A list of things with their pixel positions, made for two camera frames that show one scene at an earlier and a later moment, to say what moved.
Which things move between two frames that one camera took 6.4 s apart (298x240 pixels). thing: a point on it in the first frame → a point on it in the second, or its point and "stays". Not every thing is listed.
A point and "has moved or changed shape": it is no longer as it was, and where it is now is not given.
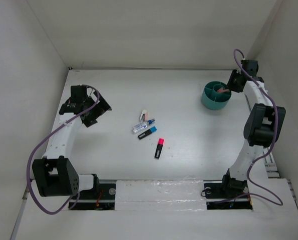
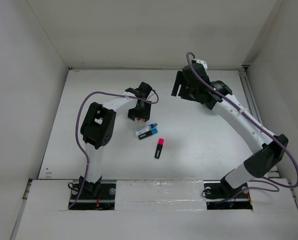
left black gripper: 89,100 → 144,115
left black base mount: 101,197 stays
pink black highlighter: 160,146 stays
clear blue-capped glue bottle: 139,127 has moved or changed shape
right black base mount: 229,194 stays
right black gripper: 230,85 → 181,79
